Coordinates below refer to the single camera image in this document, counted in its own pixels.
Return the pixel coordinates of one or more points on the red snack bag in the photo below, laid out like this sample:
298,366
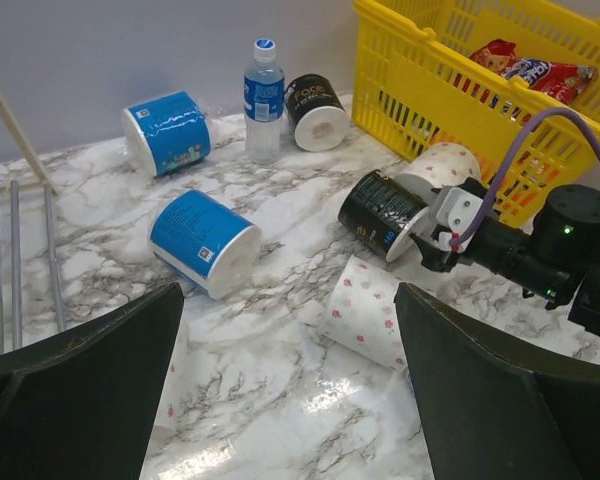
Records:
563,82

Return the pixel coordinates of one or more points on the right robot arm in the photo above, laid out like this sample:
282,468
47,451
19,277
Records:
558,261

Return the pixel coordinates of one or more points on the yellow plastic shopping basket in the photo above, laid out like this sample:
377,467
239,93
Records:
416,83

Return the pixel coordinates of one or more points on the floral roll near shelf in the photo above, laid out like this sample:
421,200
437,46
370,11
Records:
174,388

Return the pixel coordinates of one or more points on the white metal shelf rack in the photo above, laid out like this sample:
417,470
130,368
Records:
14,188

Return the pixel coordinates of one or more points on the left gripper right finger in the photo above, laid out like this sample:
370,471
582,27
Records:
493,406

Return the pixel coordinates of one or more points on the floral roll near basket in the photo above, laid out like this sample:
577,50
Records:
443,164

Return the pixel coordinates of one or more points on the black roll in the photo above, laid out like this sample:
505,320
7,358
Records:
316,116
382,214

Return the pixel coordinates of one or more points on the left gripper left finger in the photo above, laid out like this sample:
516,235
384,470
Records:
81,404

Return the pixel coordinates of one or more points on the blue roll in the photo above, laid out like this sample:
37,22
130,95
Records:
166,134
206,242

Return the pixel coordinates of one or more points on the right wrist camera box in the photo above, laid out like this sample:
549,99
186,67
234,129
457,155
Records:
454,209

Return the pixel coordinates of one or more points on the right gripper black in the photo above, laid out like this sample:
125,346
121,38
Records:
500,248

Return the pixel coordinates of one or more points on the clear water bottle blue label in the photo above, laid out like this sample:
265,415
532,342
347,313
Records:
263,100

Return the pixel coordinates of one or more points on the floral roll in centre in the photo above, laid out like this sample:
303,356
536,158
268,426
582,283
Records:
361,315

